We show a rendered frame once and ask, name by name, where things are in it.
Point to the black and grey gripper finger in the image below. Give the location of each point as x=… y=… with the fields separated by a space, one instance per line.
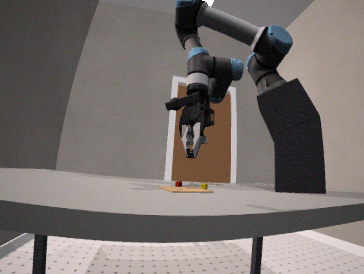
x=199 y=137
x=186 y=133

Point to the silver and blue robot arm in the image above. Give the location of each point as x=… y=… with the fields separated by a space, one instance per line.
x=268 y=52

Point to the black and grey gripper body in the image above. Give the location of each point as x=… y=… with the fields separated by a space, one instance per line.
x=192 y=112

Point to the black die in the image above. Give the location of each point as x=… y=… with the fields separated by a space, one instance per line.
x=190 y=154

